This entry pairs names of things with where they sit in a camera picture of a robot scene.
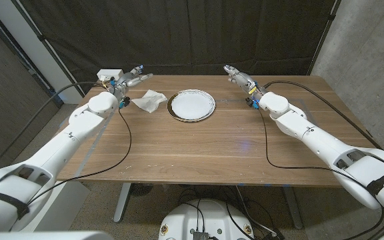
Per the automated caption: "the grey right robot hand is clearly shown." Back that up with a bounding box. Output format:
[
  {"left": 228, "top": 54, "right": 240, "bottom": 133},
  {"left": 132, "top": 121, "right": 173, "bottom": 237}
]
[{"left": 223, "top": 65, "right": 268, "bottom": 101}]

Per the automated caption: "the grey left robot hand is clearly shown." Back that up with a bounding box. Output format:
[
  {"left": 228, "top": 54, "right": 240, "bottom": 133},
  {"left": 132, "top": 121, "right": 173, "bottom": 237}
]
[{"left": 107, "top": 65, "right": 154, "bottom": 104}]

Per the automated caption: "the white tissue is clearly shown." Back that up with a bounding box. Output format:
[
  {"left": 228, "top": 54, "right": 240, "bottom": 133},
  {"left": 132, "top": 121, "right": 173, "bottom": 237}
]
[{"left": 131, "top": 89, "right": 168, "bottom": 113}]

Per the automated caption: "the white plastic plate gold rim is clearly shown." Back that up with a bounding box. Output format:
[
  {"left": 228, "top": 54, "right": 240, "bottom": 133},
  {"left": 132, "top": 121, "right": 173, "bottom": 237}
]
[{"left": 167, "top": 89, "right": 217, "bottom": 123}]

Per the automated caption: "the white power strip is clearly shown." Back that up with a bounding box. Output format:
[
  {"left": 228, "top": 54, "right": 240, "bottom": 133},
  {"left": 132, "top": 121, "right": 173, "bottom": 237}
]
[{"left": 96, "top": 69, "right": 125, "bottom": 82}]

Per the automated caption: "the black backdrop curtain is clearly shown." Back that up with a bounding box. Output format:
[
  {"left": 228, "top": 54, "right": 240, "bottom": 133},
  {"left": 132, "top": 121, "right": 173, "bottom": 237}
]
[{"left": 18, "top": 0, "right": 341, "bottom": 94}]

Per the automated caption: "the black backdrop stand pole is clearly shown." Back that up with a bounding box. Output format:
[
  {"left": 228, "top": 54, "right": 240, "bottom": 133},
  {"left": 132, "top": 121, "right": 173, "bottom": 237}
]
[
  {"left": 307, "top": 0, "right": 342, "bottom": 76},
  {"left": 10, "top": 0, "right": 87, "bottom": 98}
]

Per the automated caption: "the grey table leg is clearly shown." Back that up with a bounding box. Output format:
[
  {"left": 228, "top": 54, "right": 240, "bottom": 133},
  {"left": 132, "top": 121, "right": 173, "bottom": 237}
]
[
  {"left": 281, "top": 186, "right": 305, "bottom": 230},
  {"left": 112, "top": 182, "right": 133, "bottom": 223}
]

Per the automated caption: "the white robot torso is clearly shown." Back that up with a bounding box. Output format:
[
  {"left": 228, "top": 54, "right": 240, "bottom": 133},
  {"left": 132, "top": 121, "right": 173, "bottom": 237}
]
[{"left": 158, "top": 199, "right": 255, "bottom": 240}]

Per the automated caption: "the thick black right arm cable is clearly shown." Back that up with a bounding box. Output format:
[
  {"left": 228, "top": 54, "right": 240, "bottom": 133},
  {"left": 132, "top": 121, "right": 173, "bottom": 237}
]
[{"left": 263, "top": 79, "right": 384, "bottom": 240}]

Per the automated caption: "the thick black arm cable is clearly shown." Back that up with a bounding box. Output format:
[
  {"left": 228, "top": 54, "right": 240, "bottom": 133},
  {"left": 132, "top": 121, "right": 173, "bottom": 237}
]
[
  {"left": 263, "top": 79, "right": 384, "bottom": 240},
  {"left": 0, "top": 81, "right": 109, "bottom": 166}
]

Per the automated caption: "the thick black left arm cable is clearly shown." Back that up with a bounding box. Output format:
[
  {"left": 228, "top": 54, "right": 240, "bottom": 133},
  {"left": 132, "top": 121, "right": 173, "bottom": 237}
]
[{"left": 0, "top": 81, "right": 109, "bottom": 166}]

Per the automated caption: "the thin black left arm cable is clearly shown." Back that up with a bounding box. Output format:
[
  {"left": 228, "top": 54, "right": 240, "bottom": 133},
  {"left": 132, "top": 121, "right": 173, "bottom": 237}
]
[{"left": 8, "top": 106, "right": 133, "bottom": 231}]

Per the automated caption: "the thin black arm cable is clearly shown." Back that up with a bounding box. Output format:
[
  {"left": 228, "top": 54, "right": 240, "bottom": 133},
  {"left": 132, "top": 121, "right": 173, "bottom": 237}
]
[
  {"left": 257, "top": 106, "right": 384, "bottom": 240},
  {"left": 8, "top": 106, "right": 133, "bottom": 231}
]

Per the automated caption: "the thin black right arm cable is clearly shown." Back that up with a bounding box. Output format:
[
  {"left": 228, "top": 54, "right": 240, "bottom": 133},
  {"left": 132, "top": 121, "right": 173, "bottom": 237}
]
[{"left": 257, "top": 106, "right": 384, "bottom": 240}]

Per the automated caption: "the black torso cable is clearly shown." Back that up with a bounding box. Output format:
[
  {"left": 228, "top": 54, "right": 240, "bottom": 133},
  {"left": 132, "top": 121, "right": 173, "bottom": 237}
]
[{"left": 181, "top": 198, "right": 207, "bottom": 233}]

